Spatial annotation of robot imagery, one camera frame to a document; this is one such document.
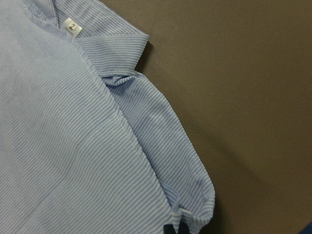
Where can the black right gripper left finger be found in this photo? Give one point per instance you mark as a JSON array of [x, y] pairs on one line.
[[168, 229]]

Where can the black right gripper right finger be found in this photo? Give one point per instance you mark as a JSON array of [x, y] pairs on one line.
[[183, 225]]

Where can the brown paper table mat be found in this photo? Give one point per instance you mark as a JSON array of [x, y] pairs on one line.
[[238, 74]]

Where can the light blue striped shirt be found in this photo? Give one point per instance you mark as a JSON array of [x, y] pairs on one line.
[[88, 145]]

